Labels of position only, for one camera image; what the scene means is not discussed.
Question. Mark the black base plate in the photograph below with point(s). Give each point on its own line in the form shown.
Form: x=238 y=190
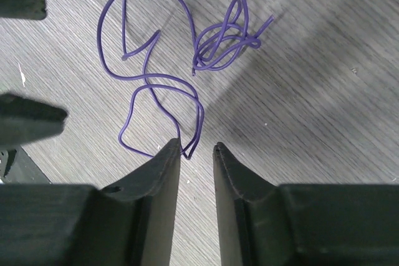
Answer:
x=18 y=167

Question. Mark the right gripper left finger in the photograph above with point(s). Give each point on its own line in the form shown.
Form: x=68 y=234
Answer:
x=129 y=222

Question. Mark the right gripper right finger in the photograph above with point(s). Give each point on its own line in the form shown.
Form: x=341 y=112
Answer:
x=301 y=224

